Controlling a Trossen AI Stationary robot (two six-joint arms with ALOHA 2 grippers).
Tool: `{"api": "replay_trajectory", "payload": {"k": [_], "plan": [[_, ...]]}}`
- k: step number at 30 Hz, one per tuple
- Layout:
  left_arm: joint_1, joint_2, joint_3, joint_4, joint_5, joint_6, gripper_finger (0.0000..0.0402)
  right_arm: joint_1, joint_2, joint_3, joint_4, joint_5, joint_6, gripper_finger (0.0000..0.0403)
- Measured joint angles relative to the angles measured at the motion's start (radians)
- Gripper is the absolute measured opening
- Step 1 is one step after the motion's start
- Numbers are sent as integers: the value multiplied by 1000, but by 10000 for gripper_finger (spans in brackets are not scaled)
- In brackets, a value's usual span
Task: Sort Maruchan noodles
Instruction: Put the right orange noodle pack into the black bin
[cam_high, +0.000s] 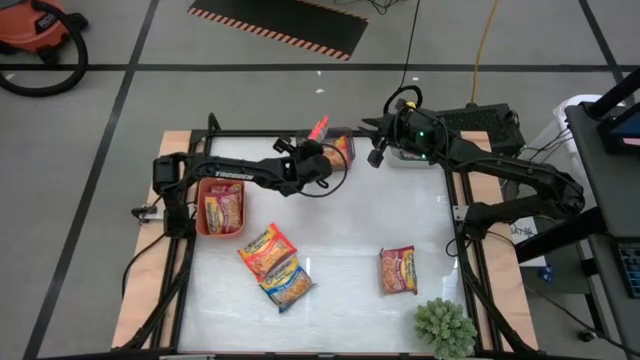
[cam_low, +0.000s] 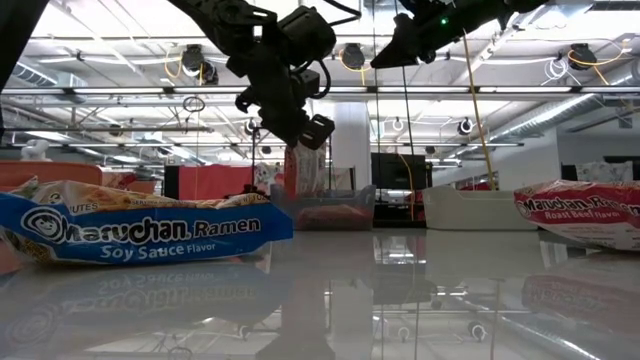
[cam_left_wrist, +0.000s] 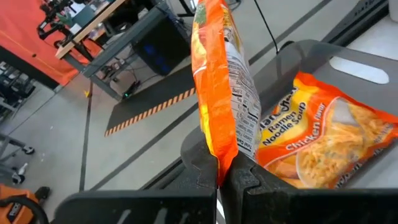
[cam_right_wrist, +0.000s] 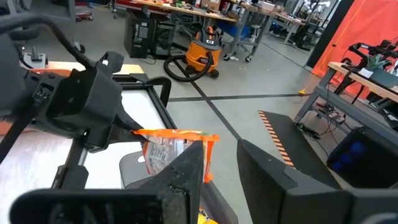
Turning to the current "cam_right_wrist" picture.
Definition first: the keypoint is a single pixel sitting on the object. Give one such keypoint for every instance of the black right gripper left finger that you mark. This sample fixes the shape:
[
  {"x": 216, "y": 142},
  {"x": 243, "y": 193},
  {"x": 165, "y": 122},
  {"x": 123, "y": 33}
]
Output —
[{"x": 140, "y": 205}]

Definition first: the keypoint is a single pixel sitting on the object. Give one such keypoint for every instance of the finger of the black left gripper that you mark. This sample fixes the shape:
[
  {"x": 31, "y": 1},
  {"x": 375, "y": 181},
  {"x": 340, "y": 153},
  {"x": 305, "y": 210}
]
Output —
[
  {"x": 129, "y": 119},
  {"x": 124, "y": 137}
]

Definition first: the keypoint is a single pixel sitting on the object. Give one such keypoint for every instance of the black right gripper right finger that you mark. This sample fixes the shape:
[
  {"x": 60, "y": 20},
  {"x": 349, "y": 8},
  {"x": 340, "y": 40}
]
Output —
[{"x": 280, "y": 199}]

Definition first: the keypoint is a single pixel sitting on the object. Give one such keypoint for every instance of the orange Maruchan noodle packet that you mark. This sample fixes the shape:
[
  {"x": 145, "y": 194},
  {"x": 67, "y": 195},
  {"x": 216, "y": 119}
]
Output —
[
  {"x": 164, "y": 149},
  {"x": 206, "y": 217}
]

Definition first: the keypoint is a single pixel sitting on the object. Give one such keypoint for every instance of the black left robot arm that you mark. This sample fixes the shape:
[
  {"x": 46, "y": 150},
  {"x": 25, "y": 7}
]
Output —
[{"x": 12, "y": 77}]

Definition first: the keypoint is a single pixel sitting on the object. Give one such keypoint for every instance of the black background robot arm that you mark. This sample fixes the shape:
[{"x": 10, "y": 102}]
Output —
[{"x": 357, "y": 51}]

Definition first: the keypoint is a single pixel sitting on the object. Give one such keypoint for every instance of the black mat orange striped edge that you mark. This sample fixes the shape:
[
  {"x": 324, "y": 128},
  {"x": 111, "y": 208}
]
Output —
[{"x": 298, "y": 140}]

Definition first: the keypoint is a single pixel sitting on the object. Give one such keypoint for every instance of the grey metal clamp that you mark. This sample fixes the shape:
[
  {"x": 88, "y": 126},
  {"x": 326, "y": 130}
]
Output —
[{"x": 34, "y": 60}]

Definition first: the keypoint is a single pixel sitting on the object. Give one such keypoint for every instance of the black computer tower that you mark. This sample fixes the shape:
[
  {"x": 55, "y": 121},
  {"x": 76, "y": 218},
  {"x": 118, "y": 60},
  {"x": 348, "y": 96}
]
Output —
[
  {"x": 136, "y": 37},
  {"x": 163, "y": 40}
]

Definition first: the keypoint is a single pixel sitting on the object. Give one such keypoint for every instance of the red floor jack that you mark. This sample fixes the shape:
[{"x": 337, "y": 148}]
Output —
[{"x": 84, "y": 15}]

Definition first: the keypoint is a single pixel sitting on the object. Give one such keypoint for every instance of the black computer blue light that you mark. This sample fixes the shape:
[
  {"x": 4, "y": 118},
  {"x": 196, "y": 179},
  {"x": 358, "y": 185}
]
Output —
[{"x": 367, "y": 161}]

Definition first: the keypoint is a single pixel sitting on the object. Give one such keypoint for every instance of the orange shop vacuum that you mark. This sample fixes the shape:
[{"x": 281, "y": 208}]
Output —
[{"x": 202, "y": 56}]

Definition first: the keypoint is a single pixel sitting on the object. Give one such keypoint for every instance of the power strip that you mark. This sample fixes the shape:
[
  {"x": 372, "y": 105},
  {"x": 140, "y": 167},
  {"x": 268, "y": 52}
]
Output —
[{"x": 334, "y": 115}]

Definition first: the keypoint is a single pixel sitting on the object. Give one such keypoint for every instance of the small yellow floor object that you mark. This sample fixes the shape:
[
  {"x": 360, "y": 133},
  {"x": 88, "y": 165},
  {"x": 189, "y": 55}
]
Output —
[{"x": 302, "y": 92}]

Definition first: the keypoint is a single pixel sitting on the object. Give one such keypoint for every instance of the long wooden workbench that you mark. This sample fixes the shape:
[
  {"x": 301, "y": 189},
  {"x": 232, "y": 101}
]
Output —
[{"x": 186, "y": 11}]

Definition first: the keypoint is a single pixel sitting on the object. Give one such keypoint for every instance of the blue storage bin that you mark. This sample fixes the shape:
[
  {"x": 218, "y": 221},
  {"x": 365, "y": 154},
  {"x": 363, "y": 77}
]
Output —
[{"x": 236, "y": 31}]

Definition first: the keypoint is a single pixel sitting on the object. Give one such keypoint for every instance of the wood-topped steel workbench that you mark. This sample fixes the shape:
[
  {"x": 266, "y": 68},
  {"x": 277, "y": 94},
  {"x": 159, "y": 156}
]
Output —
[{"x": 334, "y": 66}]

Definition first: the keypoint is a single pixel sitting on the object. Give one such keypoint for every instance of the small green potted plant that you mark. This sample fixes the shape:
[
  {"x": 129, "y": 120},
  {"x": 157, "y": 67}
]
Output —
[{"x": 377, "y": 62}]

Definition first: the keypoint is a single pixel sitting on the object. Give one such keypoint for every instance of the grey wheeled workbench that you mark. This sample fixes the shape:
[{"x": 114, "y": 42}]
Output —
[{"x": 280, "y": 15}]

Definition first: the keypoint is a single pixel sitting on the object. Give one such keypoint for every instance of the orange-red partition curtain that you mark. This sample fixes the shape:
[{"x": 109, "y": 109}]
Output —
[{"x": 367, "y": 25}]

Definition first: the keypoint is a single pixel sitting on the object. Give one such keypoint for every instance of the black table edge frame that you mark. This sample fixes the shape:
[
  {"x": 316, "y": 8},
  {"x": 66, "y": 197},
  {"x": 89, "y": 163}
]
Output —
[{"x": 161, "y": 105}]

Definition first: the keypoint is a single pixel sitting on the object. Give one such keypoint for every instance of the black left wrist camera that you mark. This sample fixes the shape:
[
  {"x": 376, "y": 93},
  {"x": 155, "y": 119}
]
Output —
[{"x": 110, "y": 62}]

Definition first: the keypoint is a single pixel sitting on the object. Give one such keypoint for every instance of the black metal frame post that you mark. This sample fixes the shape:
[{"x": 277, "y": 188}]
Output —
[{"x": 70, "y": 177}]

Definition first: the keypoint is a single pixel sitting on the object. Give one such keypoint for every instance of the black partition post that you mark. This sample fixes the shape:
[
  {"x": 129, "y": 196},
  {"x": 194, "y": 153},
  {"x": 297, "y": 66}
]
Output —
[{"x": 329, "y": 31}]

